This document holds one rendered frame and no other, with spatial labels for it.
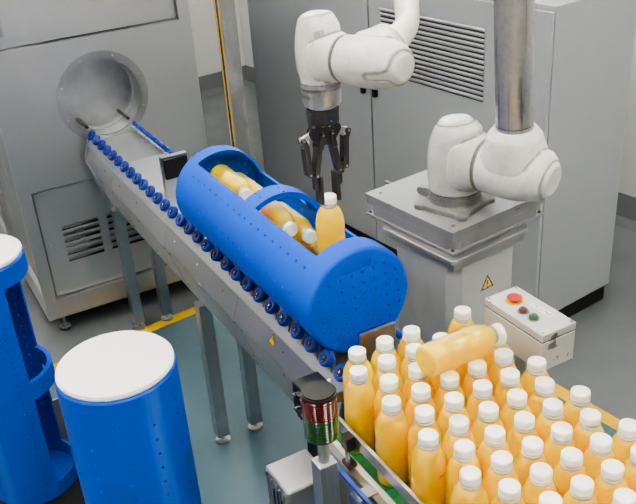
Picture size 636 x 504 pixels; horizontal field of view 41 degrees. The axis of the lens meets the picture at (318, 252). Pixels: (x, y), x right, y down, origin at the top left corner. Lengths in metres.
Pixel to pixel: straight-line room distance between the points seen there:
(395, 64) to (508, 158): 0.66
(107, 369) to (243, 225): 0.55
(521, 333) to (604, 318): 2.13
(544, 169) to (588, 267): 1.75
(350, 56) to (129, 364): 0.87
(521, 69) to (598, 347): 1.90
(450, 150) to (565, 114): 1.18
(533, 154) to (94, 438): 1.31
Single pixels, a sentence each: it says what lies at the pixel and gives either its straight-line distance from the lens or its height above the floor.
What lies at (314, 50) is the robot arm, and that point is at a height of 1.70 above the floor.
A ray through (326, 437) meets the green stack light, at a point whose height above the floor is 1.18.
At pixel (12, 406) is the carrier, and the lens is 2.89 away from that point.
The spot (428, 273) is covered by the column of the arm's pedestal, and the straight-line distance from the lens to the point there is 2.58.
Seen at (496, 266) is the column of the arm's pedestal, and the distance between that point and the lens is 2.62.
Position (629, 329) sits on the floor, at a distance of 4.08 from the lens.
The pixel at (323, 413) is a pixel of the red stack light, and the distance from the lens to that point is 1.52.
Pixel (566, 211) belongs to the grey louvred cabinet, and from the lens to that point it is 3.77.
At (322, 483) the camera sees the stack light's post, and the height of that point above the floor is 1.07.
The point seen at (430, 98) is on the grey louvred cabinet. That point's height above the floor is 0.96.
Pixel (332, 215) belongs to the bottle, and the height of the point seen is 1.29.
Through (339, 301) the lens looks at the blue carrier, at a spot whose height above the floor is 1.11.
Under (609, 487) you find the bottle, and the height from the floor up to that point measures 1.07.
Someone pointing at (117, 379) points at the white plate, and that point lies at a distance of 2.03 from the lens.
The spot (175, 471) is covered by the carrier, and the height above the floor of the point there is 0.76.
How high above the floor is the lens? 2.17
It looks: 28 degrees down
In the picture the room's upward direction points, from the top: 4 degrees counter-clockwise
